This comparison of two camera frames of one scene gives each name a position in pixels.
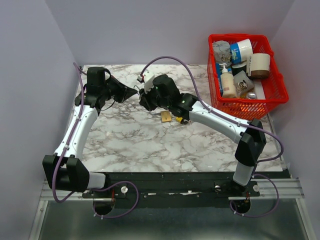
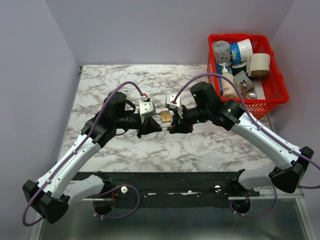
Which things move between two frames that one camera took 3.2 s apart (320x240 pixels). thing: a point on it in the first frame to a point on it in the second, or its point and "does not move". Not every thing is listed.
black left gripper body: x=114 y=88 to x=144 y=126
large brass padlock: x=165 y=116 does not move
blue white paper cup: x=240 y=51 does not move
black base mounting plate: x=172 y=190 does not move
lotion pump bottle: x=228 y=87 does not move
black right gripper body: x=150 y=99 to x=190 y=117
